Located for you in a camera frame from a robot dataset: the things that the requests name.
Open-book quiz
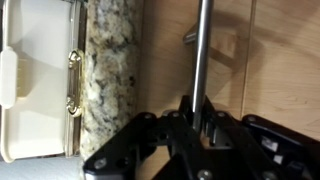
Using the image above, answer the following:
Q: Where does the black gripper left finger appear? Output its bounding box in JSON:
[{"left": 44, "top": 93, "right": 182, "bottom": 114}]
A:
[{"left": 83, "top": 96, "right": 214, "bottom": 180}]

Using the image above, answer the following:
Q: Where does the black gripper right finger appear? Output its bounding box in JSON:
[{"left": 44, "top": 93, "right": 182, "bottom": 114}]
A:
[{"left": 202, "top": 100, "right": 320, "bottom": 180}]

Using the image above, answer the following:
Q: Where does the wooden drawer with steel handle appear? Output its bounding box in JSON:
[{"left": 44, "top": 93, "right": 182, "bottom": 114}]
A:
[{"left": 138, "top": 0, "right": 256, "bottom": 132}]

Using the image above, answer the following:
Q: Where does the wooden cabinet door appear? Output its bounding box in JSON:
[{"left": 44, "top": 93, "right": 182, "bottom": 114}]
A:
[{"left": 242, "top": 0, "right": 320, "bottom": 140}]

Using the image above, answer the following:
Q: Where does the white paper towel roll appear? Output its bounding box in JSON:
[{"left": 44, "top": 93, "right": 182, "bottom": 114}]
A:
[{"left": 0, "top": 157, "right": 80, "bottom": 180}]

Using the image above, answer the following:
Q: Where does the white plastic container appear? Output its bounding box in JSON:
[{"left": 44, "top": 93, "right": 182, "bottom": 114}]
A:
[{"left": 0, "top": 0, "right": 86, "bottom": 163}]

